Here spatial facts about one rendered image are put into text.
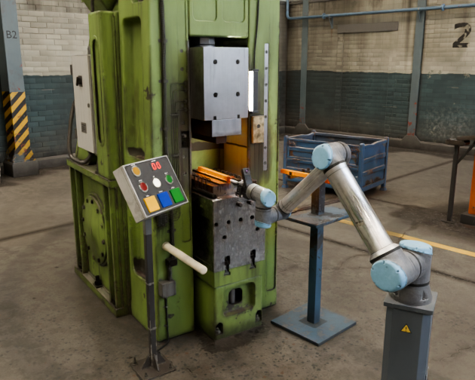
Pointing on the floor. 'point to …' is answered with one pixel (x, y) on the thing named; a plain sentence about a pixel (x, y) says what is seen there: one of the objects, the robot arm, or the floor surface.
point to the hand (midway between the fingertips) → (232, 179)
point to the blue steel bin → (377, 168)
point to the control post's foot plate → (161, 364)
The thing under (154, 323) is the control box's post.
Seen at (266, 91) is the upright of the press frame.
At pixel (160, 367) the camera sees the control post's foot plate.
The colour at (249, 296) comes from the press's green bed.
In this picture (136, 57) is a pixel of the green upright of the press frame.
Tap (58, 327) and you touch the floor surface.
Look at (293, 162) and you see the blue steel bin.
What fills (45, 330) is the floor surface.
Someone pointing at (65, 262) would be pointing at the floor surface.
